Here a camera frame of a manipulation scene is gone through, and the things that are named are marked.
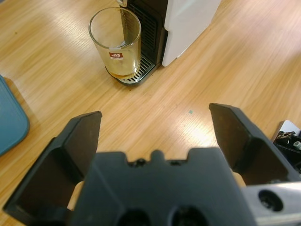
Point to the clear drinking glass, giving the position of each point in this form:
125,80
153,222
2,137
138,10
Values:
115,56

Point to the white capsule coffee machine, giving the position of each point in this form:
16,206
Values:
188,28

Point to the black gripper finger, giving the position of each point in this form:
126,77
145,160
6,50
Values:
244,148
70,153

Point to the blue plastic tray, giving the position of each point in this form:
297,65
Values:
11,117

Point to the small green speck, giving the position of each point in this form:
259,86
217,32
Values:
190,112

